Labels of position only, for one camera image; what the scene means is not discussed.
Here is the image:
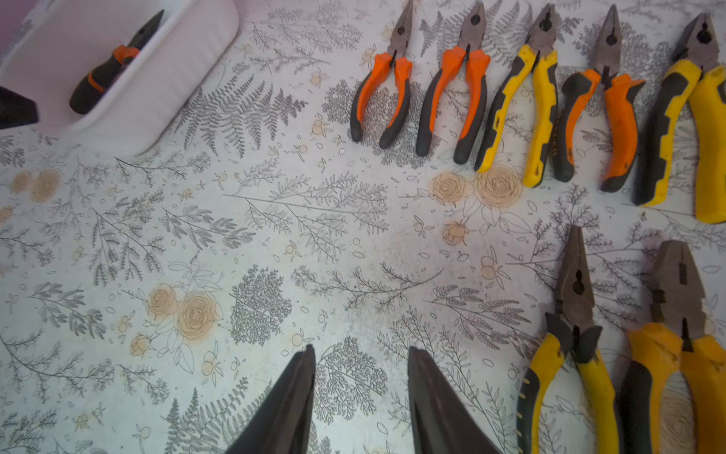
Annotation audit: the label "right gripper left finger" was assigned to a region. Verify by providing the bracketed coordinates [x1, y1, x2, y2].
[227, 344, 316, 454]

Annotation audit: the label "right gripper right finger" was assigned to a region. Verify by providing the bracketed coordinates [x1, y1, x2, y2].
[408, 346, 499, 454]

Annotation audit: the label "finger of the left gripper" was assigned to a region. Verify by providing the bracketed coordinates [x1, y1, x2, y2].
[0, 86, 39, 130]

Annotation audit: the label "white plastic storage box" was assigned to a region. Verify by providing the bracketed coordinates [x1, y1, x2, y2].
[1, 1, 239, 157]

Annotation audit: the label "amber black combination pliers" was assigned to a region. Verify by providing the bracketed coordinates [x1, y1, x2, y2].
[617, 240, 725, 453]

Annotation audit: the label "orange handled pliers small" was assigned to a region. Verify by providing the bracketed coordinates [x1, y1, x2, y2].
[349, 0, 415, 151]

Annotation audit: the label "orange black pliers large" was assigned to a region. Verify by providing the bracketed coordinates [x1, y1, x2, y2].
[415, 1, 493, 166]

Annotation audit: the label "orange black long-nose pliers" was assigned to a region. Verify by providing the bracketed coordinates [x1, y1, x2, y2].
[553, 5, 645, 193]

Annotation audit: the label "black orange-band small pliers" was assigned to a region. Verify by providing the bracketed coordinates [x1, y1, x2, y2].
[69, 9, 164, 115]

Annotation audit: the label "yellow black pliers large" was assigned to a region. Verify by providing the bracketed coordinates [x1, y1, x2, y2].
[473, 3, 561, 189]

